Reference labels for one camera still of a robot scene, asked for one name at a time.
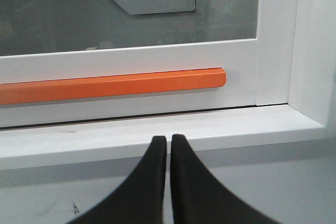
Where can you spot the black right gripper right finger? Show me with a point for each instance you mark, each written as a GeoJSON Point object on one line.
{"type": "Point", "coordinates": [198, 197]}

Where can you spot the orange sash handle bar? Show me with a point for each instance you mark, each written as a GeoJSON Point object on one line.
{"type": "Point", "coordinates": [94, 87]}

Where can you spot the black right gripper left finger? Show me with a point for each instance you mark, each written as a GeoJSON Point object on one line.
{"type": "Point", "coordinates": [139, 199]}

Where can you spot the white framed glass sash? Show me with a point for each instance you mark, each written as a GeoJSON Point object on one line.
{"type": "Point", "coordinates": [252, 40]}

